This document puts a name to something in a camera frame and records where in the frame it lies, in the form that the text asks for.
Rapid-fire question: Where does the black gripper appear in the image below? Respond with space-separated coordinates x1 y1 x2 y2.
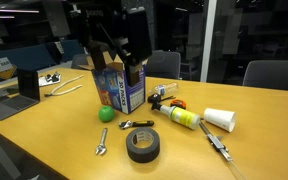
113 7 152 85

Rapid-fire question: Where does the black tape roll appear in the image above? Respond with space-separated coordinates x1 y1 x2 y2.
126 127 160 163

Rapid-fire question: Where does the blue cardboard box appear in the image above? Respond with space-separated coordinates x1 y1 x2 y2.
79 52 146 114

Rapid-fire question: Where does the orange tape measure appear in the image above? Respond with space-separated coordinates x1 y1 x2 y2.
170 99 186 109

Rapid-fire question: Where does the grey office chair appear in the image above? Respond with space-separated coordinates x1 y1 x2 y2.
243 60 288 90
146 51 181 79

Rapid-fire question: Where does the clear plastic water bottle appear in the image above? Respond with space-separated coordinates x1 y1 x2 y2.
148 82 179 95

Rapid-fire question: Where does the green apple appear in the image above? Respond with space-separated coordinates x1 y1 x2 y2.
98 106 115 122

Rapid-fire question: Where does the white paper with clips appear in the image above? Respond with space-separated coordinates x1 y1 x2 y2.
38 72 61 87

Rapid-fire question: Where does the white spray bottle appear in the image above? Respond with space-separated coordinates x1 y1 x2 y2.
151 103 200 130

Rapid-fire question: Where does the silver adjustable wrench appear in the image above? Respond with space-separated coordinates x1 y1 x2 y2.
95 128 108 155

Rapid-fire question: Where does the white paper cup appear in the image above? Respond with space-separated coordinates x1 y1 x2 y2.
204 108 236 132

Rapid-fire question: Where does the metal vernier caliper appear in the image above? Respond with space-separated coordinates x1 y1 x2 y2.
199 122 246 180

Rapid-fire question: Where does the grey laptop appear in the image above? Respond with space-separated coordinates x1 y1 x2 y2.
0 69 40 120

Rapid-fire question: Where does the grey office chair right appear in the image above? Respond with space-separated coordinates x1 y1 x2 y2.
243 60 288 90

